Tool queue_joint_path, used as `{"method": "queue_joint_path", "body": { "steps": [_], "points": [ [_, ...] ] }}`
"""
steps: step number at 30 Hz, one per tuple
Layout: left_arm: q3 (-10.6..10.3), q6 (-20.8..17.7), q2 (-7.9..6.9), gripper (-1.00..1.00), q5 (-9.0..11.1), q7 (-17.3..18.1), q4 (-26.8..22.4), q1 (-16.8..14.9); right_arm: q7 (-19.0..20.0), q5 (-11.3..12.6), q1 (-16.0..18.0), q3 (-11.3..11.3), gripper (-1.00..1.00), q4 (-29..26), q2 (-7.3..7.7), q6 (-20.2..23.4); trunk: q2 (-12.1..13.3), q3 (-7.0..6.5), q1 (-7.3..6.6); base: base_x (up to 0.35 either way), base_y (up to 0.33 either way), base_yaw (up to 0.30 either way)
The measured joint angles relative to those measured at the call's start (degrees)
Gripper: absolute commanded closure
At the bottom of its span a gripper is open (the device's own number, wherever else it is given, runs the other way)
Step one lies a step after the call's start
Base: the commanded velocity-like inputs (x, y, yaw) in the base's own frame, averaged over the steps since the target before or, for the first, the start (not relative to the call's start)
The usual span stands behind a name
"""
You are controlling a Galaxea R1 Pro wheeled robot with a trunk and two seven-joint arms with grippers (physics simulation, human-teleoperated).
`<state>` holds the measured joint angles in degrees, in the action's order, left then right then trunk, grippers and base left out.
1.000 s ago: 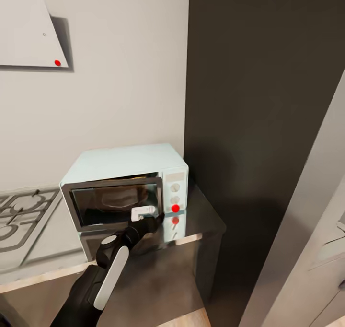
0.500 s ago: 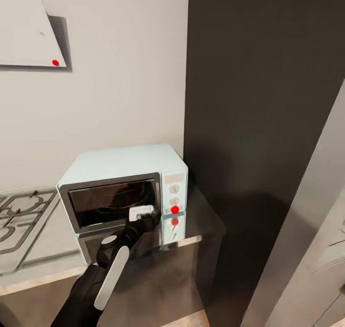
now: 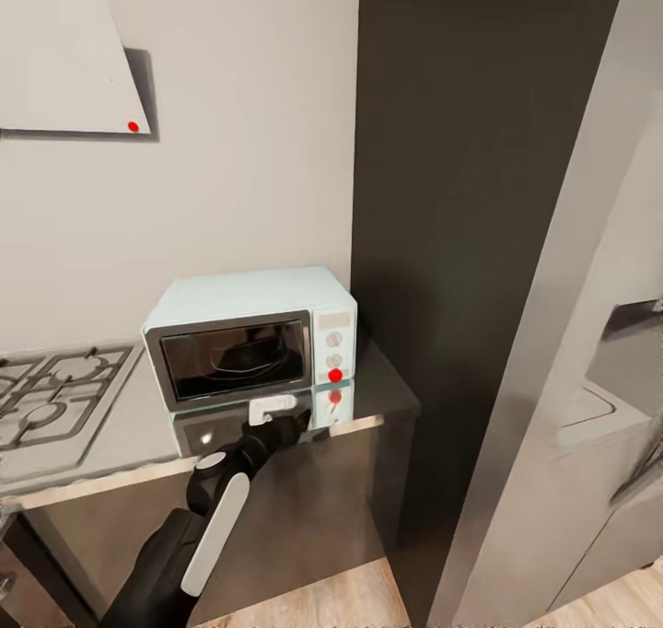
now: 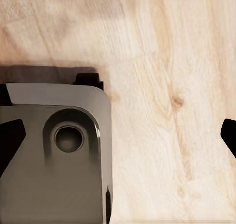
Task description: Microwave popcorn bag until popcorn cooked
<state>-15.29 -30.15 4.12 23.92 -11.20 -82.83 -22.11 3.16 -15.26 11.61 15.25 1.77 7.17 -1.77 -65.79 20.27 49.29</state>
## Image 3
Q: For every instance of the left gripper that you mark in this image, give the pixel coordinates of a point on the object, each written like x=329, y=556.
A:
x=282, y=431

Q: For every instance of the fridge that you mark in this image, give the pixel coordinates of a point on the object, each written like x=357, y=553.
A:
x=507, y=259

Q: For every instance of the oven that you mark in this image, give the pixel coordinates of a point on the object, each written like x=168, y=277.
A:
x=35, y=590

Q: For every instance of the burner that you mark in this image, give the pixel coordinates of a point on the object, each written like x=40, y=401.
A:
x=53, y=404

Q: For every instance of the microwave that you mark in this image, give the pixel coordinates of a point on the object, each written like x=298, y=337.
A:
x=235, y=336

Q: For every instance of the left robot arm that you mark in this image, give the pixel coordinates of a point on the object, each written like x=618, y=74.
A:
x=174, y=565

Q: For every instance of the range hood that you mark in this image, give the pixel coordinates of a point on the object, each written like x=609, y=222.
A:
x=63, y=68

